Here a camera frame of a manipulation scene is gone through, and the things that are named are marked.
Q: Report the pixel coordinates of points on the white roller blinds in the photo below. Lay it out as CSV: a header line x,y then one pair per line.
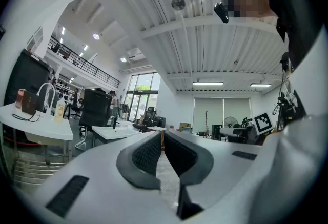
x,y
212,110

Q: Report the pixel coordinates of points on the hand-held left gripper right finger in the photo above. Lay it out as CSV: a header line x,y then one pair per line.
x,y
225,166

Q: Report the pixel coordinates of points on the standing fan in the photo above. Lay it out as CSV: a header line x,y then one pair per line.
x,y
229,122

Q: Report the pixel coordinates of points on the black mesh office chair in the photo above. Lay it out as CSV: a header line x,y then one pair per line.
x,y
94,107

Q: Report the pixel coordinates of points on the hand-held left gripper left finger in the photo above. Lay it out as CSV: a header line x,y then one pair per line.
x,y
102,187

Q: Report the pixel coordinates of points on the pink tumbler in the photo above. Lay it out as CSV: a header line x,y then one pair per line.
x,y
20,98

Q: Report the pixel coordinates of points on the metal step rack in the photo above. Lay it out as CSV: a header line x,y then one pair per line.
x,y
30,169

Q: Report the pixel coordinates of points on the wooden coat rack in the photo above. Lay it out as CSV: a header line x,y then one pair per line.
x,y
206,123

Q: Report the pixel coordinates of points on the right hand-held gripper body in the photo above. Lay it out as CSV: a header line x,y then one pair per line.
x,y
264,123

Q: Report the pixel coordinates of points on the large glass window wall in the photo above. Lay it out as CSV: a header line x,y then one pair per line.
x,y
143,84

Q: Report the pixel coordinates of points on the black headrest office chair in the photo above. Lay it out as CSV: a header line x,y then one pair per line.
x,y
148,116

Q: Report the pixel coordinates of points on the white curved faucet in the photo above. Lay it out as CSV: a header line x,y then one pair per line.
x,y
46,84

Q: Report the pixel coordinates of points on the cardboard box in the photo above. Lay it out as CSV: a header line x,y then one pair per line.
x,y
185,126

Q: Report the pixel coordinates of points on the clear yellow pump bottle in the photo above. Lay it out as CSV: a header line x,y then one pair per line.
x,y
59,112

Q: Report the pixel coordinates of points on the round ceiling light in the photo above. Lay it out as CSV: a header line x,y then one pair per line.
x,y
96,36
123,59

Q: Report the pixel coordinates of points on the ceiling air conditioner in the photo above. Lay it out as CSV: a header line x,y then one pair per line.
x,y
135,54

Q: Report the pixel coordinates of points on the brown pouch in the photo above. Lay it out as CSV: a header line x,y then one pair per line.
x,y
29,102

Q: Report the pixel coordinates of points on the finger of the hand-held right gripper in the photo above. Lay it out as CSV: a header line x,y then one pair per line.
x,y
230,134

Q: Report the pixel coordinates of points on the dark grey bin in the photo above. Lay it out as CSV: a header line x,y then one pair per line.
x,y
25,74

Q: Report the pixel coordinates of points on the long ceiling light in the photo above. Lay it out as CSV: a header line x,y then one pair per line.
x,y
260,85
207,83

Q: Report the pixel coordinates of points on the black mezzanine railing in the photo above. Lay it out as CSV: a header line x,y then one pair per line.
x,y
107,79

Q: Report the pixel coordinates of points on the black head-worn camera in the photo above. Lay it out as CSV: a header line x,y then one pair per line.
x,y
221,12

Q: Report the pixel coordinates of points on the person's black shirt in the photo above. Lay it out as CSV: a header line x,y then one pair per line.
x,y
294,12

